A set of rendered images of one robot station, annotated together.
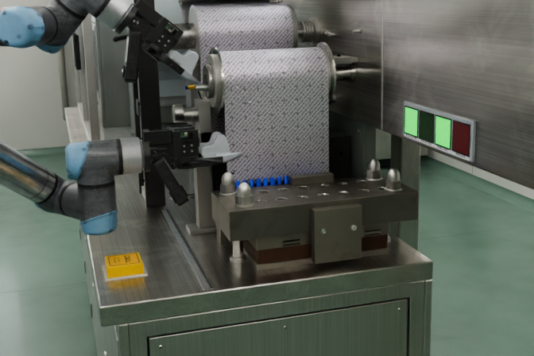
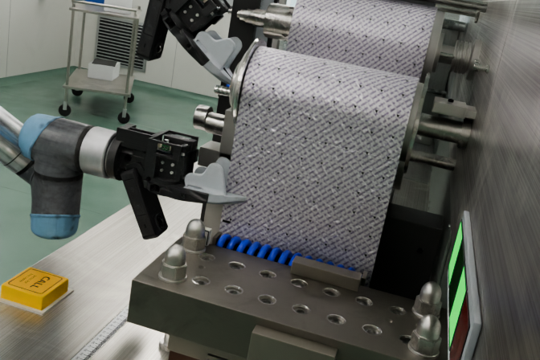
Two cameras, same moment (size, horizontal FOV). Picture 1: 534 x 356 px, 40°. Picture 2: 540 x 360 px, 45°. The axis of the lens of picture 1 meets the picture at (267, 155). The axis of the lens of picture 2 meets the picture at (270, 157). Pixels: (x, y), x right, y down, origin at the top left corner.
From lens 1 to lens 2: 86 cm
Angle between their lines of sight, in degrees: 28
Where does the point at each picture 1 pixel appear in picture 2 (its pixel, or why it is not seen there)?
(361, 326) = not seen: outside the picture
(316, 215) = (254, 341)
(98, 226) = (39, 226)
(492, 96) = (507, 288)
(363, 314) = not seen: outside the picture
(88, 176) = (38, 161)
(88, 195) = (35, 184)
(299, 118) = (342, 177)
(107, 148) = (67, 133)
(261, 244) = (175, 344)
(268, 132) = (290, 182)
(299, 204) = (239, 311)
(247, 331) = not seen: outside the picture
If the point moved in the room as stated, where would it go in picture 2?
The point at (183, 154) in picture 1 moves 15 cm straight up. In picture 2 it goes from (161, 173) to (173, 74)
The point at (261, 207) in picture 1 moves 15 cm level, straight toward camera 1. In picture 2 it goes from (184, 291) to (95, 338)
